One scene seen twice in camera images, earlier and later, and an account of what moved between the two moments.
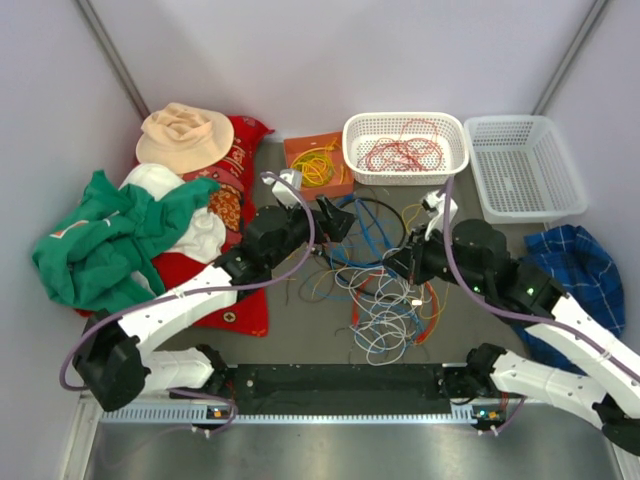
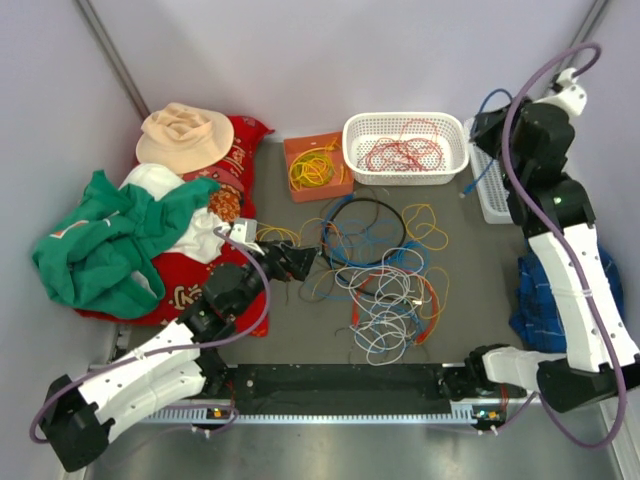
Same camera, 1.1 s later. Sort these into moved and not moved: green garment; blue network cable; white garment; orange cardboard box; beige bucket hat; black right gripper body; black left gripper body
Moved: blue network cable; black left gripper body; black right gripper body
Not moved: white garment; green garment; orange cardboard box; beige bucket hat
